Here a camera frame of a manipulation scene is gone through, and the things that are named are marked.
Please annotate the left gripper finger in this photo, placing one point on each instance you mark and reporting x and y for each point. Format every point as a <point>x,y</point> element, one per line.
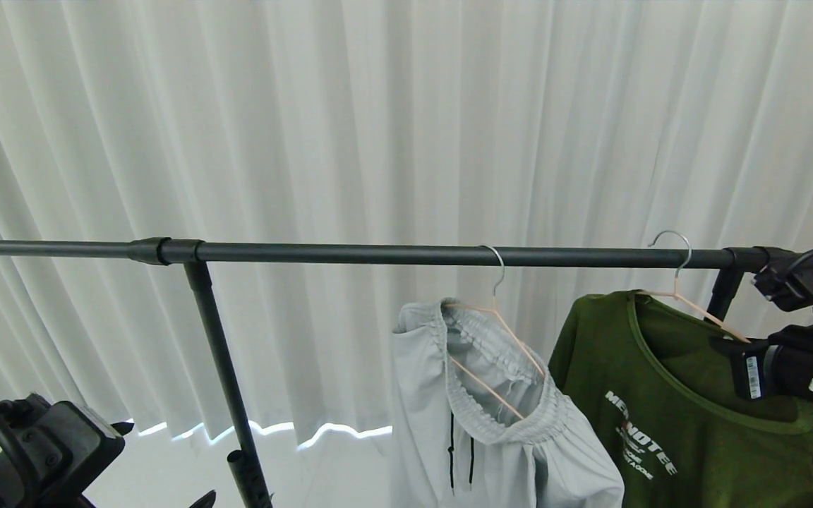
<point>205,501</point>
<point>123,427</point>

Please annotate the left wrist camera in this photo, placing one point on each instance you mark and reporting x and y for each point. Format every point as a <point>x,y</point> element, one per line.
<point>46,451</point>

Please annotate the white curtain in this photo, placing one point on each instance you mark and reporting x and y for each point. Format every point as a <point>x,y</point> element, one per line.
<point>343,106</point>

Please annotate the pink clothes hanger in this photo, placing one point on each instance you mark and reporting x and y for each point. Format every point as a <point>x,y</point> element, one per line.
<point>500,264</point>
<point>675,289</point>

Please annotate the black clothes rack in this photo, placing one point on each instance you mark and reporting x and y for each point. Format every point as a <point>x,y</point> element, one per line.
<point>343,254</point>

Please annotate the green garment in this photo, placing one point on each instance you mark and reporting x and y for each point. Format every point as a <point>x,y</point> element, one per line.
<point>696,437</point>

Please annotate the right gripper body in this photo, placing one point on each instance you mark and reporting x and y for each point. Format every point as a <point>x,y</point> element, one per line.
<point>787,370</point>

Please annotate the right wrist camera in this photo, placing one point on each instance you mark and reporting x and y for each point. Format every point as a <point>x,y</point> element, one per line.
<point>802,289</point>

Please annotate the pale grey shorts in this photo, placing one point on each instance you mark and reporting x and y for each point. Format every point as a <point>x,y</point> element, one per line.
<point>420,395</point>

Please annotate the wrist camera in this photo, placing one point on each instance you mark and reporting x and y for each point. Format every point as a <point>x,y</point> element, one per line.
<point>802,289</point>
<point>46,451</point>

